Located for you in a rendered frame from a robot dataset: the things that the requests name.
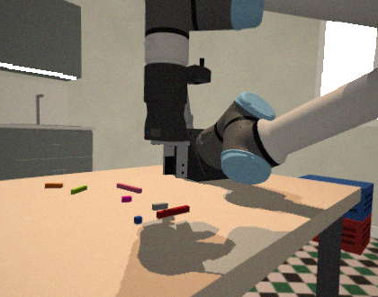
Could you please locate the lime green rod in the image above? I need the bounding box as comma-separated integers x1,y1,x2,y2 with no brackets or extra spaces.
70,185,87,194

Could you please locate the short magenta rod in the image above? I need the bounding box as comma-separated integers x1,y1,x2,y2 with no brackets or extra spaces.
121,196,132,203

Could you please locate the pink rod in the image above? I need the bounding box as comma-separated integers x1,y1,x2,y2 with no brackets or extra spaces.
116,183,142,194

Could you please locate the orange rod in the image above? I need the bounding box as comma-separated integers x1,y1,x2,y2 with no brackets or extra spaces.
45,183,63,188

